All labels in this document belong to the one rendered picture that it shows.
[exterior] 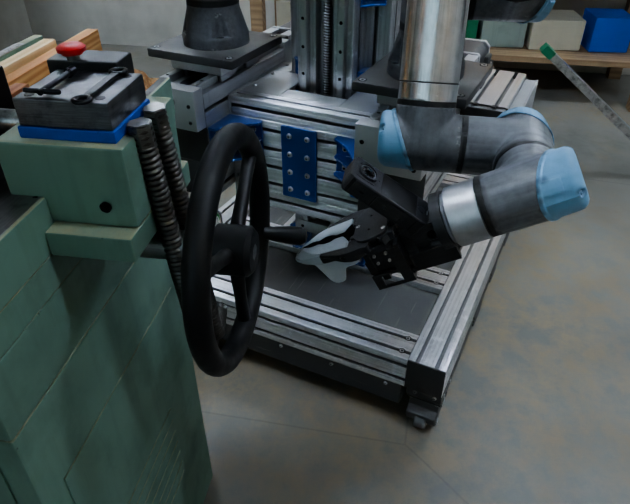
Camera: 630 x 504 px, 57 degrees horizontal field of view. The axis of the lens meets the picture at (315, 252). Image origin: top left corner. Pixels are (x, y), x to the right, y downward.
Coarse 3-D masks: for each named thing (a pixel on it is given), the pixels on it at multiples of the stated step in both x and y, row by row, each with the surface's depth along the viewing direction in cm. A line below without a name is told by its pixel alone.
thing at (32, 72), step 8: (80, 32) 95; (88, 32) 95; (96, 32) 96; (72, 40) 91; (80, 40) 92; (88, 40) 94; (96, 40) 97; (88, 48) 94; (96, 48) 97; (40, 56) 85; (48, 56) 85; (32, 64) 82; (40, 64) 82; (16, 72) 79; (24, 72) 79; (32, 72) 81; (40, 72) 82; (48, 72) 84; (8, 80) 76; (16, 80) 77; (24, 80) 79; (32, 80) 81
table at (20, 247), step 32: (160, 96) 86; (0, 192) 60; (0, 224) 55; (32, 224) 58; (64, 224) 61; (96, 224) 61; (0, 256) 54; (32, 256) 58; (96, 256) 61; (128, 256) 60; (0, 288) 54
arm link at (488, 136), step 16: (512, 112) 75; (528, 112) 74; (480, 128) 72; (496, 128) 71; (512, 128) 71; (528, 128) 71; (544, 128) 72; (480, 144) 71; (496, 144) 71; (512, 144) 69; (544, 144) 68; (464, 160) 72; (480, 160) 72; (496, 160) 70
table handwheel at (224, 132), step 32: (224, 128) 60; (224, 160) 57; (256, 160) 72; (192, 192) 55; (256, 192) 76; (192, 224) 53; (224, 224) 67; (256, 224) 79; (160, 256) 68; (192, 256) 53; (224, 256) 62; (256, 256) 68; (192, 288) 54; (256, 288) 78; (192, 320) 55; (256, 320) 77; (192, 352) 58; (224, 352) 66
